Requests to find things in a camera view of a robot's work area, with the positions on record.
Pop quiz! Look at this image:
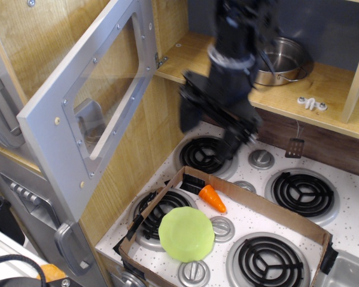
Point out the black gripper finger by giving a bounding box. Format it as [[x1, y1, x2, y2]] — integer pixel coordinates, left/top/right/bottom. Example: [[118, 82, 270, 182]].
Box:
[[179, 97, 203, 133], [223, 127, 257, 160]]

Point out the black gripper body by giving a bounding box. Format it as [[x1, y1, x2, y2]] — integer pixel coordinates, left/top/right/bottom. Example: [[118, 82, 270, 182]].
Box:
[[179, 65, 263, 133]]

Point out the silver microwave door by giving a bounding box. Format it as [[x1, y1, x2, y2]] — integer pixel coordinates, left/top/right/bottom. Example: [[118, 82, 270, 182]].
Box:
[[17, 1, 157, 221]]

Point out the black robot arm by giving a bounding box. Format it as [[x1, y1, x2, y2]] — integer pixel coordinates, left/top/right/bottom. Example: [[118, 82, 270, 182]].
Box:
[[179, 1, 279, 163]]

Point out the back left stove burner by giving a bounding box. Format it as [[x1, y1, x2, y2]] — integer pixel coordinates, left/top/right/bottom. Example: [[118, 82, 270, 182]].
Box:
[[173, 136, 238, 180]]

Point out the stove burner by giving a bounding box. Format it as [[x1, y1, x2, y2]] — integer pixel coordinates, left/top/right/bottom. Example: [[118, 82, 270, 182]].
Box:
[[225, 232, 311, 287], [173, 136, 238, 180], [264, 168, 340, 226], [128, 188, 197, 252]]

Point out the back silver stove knob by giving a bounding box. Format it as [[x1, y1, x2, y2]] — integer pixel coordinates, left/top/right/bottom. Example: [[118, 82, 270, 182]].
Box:
[[248, 149, 275, 170]]

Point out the small silver stove knob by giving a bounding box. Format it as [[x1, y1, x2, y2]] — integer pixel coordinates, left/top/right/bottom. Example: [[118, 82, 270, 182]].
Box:
[[234, 181, 257, 194]]

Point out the orange toy carrot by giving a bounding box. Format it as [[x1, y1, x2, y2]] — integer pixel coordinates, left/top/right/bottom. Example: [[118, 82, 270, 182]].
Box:
[[198, 185, 227, 213]]

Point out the metal door hinge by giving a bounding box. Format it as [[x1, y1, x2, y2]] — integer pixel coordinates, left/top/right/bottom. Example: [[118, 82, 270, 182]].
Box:
[[154, 53, 169, 69]]

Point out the hanging toy spatula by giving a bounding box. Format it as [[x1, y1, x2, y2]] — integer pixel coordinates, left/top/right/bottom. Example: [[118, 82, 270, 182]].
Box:
[[285, 121, 305, 158]]

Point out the stainless steel pot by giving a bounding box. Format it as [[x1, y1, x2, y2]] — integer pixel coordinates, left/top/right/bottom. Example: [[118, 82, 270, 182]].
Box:
[[255, 37, 308, 86]]

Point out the white door latch clip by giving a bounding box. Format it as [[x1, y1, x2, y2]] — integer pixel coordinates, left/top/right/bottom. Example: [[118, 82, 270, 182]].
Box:
[[297, 96, 327, 111]]

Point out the back right stove burner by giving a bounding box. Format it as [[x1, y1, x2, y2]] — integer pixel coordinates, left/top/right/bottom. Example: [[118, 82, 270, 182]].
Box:
[[264, 168, 340, 226]]

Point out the centre silver stove knob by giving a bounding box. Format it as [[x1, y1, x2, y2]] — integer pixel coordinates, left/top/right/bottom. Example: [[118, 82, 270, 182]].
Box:
[[211, 216, 235, 243]]

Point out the green plastic plate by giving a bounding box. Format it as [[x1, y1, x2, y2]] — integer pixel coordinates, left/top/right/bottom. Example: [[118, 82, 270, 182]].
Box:
[[159, 206, 215, 263]]

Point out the front right stove burner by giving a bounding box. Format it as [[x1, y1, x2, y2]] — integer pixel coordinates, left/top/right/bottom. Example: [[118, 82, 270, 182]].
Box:
[[225, 232, 311, 287]]

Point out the front left stove burner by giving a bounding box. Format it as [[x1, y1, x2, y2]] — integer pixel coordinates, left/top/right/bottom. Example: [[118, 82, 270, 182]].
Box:
[[128, 188, 197, 252]]

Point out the front silver stove knob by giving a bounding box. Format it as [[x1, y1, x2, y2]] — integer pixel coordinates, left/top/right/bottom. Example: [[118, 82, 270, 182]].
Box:
[[178, 260, 211, 287]]

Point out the stainless sink basin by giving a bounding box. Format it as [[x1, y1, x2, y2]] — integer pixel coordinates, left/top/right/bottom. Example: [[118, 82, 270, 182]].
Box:
[[314, 251, 359, 287]]

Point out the grey ice dispenser panel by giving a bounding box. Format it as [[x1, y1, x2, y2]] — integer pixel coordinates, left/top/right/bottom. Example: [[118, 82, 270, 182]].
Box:
[[0, 173, 60, 230]]

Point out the orange object bottom left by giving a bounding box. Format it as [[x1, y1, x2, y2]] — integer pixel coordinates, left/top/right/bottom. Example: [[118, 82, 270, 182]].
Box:
[[41, 264, 66, 283]]

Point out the black device at left edge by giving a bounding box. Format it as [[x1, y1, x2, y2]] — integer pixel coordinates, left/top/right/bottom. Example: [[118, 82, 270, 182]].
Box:
[[0, 196, 25, 245]]

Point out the grey wall phone holder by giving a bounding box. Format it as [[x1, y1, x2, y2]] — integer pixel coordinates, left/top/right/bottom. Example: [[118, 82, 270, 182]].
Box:
[[74, 99, 105, 152]]

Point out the lower grey fridge handle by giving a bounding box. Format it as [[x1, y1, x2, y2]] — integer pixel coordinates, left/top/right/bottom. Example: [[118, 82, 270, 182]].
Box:
[[54, 221, 91, 276]]

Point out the grey fridge handle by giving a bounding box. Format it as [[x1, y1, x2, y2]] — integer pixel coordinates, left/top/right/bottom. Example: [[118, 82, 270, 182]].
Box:
[[0, 79, 25, 149], [54, 221, 91, 276]]

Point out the upper grey fridge handle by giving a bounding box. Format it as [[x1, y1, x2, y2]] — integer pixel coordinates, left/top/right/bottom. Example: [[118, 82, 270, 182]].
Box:
[[0, 79, 25, 149]]

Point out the black braided cable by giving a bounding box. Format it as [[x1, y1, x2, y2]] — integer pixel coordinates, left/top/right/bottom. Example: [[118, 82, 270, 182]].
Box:
[[0, 254, 47, 287]]

